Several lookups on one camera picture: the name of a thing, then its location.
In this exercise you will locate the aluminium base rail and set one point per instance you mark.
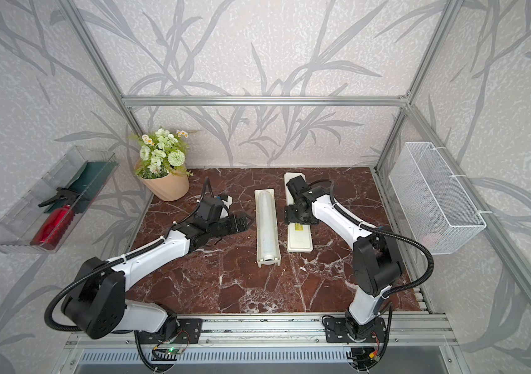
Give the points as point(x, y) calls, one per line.
point(413, 329)

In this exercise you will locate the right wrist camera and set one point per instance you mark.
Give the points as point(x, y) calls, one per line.
point(296, 186)

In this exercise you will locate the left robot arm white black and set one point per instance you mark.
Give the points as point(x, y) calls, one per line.
point(95, 303)

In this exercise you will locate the green cloth in tray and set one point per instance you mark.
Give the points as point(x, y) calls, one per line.
point(88, 181)

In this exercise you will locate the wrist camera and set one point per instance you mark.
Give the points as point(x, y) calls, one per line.
point(296, 186)
point(213, 208)

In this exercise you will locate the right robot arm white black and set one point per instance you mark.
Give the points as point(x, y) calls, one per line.
point(377, 262)

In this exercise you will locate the green circuit board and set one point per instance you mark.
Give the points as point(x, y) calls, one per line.
point(166, 354)

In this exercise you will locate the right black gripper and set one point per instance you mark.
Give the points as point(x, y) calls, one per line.
point(288, 216)

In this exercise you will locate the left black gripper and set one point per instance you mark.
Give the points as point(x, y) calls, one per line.
point(235, 225)

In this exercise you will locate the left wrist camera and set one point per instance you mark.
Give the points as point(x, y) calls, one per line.
point(213, 208)

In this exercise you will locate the red spray bottle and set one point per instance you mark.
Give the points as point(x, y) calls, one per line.
point(60, 217)

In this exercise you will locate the cream plastic wrap dispenser base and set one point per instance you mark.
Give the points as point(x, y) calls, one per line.
point(258, 254)

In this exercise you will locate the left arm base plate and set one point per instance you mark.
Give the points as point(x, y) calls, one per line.
point(179, 331)

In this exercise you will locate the clear plastic wall tray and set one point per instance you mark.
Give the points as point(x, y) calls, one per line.
point(44, 217)

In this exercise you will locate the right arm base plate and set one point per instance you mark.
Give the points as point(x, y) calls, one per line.
point(346, 330)

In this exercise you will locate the clear plastic wrap roll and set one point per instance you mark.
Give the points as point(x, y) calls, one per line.
point(267, 234)

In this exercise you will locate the potted white flower plant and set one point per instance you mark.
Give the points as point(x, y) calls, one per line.
point(162, 163)

